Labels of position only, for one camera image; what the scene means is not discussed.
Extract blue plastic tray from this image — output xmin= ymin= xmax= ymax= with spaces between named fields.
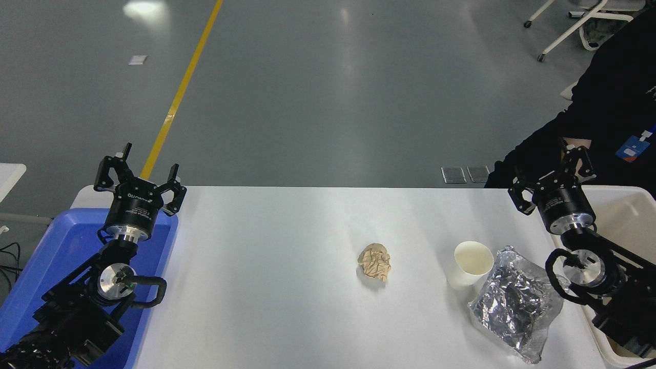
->
xmin=0 ymin=208 xmax=179 ymax=369

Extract person's hand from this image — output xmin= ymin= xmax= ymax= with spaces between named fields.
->
xmin=568 ymin=138 xmax=593 ymax=176

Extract small white table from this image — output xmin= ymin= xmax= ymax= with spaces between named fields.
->
xmin=0 ymin=163 xmax=27 ymax=203

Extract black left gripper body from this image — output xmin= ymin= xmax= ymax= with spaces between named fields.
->
xmin=105 ymin=179 xmax=165 ymax=234

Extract large pale plastic bin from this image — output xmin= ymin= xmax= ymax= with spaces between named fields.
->
xmin=551 ymin=186 xmax=656 ymax=368

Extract white wheeled chair frame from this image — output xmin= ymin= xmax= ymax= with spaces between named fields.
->
xmin=523 ymin=0 xmax=636 ymax=63

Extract crumpled tan paper ball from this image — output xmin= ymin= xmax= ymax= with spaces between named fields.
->
xmin=357 ymin=243 xmax=392 ymax=282

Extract white paper cup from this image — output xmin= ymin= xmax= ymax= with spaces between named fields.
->
xmin=446 ymin=241 xmax=495 ymax=291

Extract black cables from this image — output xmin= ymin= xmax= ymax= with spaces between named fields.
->
xmin=0 ymin=242 xmax=22 ymax=294

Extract crumpled silver foil tray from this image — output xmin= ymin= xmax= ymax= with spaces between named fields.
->
xmin=467 ymin=245 xmax=565 ymax=364

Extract person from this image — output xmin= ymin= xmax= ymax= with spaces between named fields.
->
xmin=484 ymin=8 xmax=656 ymax=200

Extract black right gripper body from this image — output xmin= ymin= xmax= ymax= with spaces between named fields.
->
xmin=533 ymin=177 xmax=596 ymax=230

